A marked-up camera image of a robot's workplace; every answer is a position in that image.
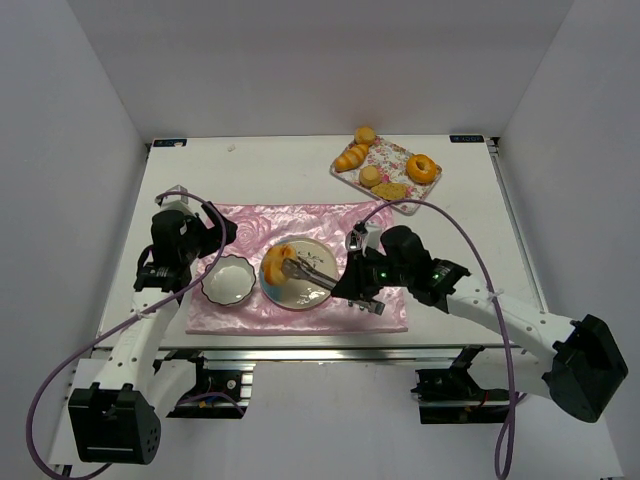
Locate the orange striped ring bread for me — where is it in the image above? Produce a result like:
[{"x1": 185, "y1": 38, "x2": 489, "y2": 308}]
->
[{"x1": 261, "y1": 243, "x2": 297, "y2": 286}]

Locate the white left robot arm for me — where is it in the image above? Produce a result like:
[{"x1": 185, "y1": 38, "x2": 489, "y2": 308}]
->
[{"x1": 68, "y1": 201, "x2": 237, "y2": 465}]

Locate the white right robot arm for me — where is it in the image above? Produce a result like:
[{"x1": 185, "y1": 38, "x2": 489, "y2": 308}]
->
[{"x1": 331, "y1": 222, "x2": 628, "y2": 423}]

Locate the flat seeded bread slice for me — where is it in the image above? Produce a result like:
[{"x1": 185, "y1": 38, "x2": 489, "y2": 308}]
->
[{"x1": 371, "y1": 182, "x2": 408, "y2": 201}]

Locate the striped long bread roll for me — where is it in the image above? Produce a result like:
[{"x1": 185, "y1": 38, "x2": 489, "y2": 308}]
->
[{"x1": 333, "y1": 144, "x2": 369, "y2": 172}]

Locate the white scalloped bowl black rim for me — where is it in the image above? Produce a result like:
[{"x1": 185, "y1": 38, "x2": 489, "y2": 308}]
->
[{"x1": 201, "y1": 255, "x2": 257, "y2": 307}]

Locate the pink rose satin placemat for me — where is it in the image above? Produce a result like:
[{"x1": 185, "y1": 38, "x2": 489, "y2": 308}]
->
[{"x1": 185, "y1": 201, "x2": 408, "y2": 336}]

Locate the small round muffin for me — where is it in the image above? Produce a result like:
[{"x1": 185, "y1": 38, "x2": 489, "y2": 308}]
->
[{"x1": 359, "y1": 165, "x2": 382, "y2": 188}]

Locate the golden bagel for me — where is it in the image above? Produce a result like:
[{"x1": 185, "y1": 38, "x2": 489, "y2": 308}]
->
[{"x1": 406, "y1": 154, "x2": 438, "y2": 184}]

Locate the blue label left corner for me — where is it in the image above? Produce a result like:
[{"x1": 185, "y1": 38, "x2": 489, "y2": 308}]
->
[{"x1": 152, "y1": 138, "x2": 187, "y2": 148}]

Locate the blue label corner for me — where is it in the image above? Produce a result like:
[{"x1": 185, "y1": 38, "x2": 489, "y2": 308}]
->
[
  {"x1": 152, "y1": 138, "x2": 187, "y2": 148},
  {"x1": 449, "y1": 134, "x2": 485, "y2": 144}
]

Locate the blue and cream plate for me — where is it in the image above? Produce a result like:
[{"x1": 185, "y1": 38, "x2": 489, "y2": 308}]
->
[{"x1": 259, "y1": 236, "x2": 338, "y2": 310}]

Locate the round bun at tray top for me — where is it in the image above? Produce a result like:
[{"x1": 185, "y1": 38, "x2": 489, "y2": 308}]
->
[{"x1": 354, "y1": 126, "x2": 377, "y2": 146}]

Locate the blue label right corner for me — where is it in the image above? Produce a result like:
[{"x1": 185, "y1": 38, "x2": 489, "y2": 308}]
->
[{"x1": 449, "y1": 134, "x2": 485, "y2": 144}]

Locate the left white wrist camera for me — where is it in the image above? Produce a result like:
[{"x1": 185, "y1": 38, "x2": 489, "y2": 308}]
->
[{"x1": 154, "y1": 185, "x2": 189, "y2": 212}]

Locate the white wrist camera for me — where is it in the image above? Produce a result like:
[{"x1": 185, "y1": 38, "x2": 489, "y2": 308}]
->
[
  {"x1": 352, "y1": 222, "x2": 369, "y2": 251},
  {"x1": 154, "y1": 185, "x2": 189, "y2": 212}
]

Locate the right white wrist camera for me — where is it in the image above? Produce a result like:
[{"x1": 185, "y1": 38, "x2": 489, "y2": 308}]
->
[{"x1": 352, "y1": 222, "x2": 369, "y2": 251}]

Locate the spoon with teal handle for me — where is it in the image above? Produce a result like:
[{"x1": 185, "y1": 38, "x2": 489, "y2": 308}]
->
[{"x1": 345, "y1": 230, "x2": 361, "y2": 252}]

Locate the aluminium table frame rail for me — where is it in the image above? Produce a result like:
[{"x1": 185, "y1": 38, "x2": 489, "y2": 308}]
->
[{"x1": 152, "y1": 346, "x2": 507, "y2": 390}]

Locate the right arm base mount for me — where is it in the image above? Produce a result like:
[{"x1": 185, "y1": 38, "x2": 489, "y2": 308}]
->
[{"x1": 411, "y1": 345, "x2": 509, "y2": 425}]

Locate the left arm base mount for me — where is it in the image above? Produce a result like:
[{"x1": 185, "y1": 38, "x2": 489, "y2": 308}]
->
[{"x1": 153, "y1": 351, "x2": 254, "y2": 420}]

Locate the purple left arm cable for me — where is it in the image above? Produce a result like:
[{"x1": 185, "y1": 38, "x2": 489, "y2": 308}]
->
[{"x1": 23, "y1": 192, "x2": 229, "y2": 479}]

